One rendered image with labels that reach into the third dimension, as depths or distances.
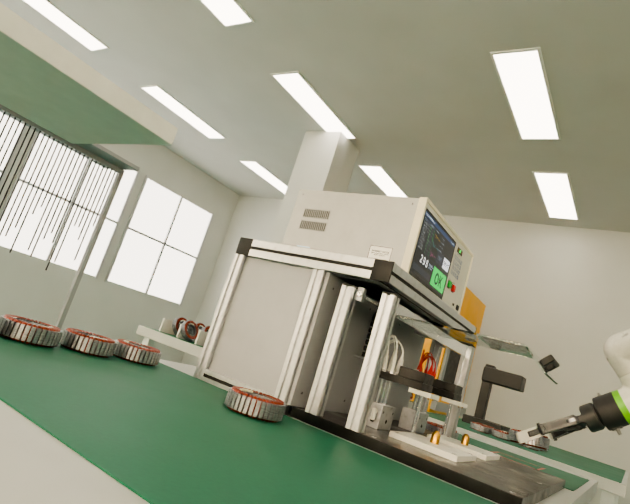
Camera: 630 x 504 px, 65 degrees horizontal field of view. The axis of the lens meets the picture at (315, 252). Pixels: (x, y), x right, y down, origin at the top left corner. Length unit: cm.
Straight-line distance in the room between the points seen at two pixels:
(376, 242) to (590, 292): 556
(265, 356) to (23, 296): 654
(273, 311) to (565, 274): 580
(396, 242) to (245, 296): 39
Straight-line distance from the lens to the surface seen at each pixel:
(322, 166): 556
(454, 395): 139
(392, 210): 124
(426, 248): 125
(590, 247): 684
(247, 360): 119
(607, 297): 665
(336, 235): 129
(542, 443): 165
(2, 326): 108
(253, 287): 122
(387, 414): 122
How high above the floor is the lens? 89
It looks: 11 degrees up
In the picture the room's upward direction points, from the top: 17 degrees clockwise
